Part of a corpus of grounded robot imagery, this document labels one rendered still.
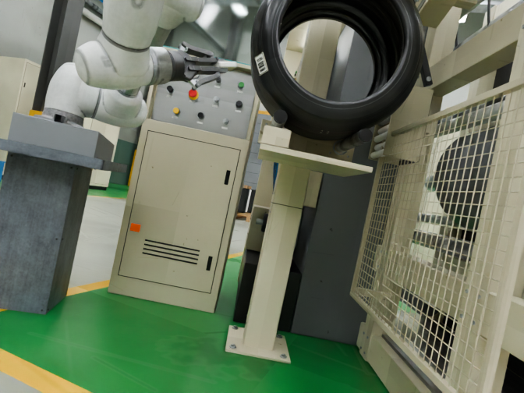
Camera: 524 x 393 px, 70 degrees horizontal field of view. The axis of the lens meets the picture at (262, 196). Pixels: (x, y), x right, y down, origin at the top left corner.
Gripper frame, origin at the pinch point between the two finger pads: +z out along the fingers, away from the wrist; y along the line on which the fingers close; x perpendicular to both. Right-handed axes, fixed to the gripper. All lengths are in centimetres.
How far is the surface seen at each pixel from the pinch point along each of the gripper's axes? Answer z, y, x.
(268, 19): 19.2, -13.0, 5.3
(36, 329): -51, 60, -83
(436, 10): 83, -7, 33
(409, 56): 48, 12, 32
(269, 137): 11.4, 22.3, -2.7
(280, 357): 18, 105, -40
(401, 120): 73, 28, 12
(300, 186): 43, 41, -24
